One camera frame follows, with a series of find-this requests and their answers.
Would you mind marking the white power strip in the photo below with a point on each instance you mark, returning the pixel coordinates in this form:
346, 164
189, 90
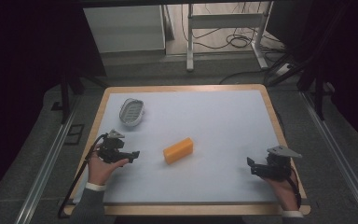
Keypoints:
283, 70

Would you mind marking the person's left hand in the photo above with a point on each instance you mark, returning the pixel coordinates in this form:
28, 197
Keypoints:
101, 169

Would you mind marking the oval grey soap dish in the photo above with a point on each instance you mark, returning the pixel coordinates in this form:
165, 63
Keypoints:
131, 112

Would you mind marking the black metal stand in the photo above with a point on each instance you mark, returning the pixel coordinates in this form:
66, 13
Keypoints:
64, 99
318, 93

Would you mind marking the orange soap bar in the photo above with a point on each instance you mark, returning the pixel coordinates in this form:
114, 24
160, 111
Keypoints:
178, 151

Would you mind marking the white table mat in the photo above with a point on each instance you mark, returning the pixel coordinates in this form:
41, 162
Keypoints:
205, 118

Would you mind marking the metal floor rail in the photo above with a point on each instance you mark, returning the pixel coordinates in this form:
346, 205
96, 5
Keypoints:
43, 174
341, 161

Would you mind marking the grey cabinet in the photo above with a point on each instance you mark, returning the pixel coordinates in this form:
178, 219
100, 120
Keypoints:
124, 29

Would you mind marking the wooden table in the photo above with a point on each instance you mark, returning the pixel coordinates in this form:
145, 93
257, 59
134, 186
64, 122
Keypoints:
186, 210

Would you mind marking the white metal desk frame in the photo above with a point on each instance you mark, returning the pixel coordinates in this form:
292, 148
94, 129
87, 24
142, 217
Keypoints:
223, 21

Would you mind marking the person's right hand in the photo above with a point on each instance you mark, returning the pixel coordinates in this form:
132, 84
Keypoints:
284, 193

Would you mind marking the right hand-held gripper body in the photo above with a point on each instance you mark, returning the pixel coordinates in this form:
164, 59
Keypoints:
276, 165

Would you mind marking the black floor frame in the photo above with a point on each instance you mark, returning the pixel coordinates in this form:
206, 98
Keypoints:
74, 134

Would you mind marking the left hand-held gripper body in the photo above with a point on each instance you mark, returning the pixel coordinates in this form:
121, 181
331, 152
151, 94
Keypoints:
111, 148

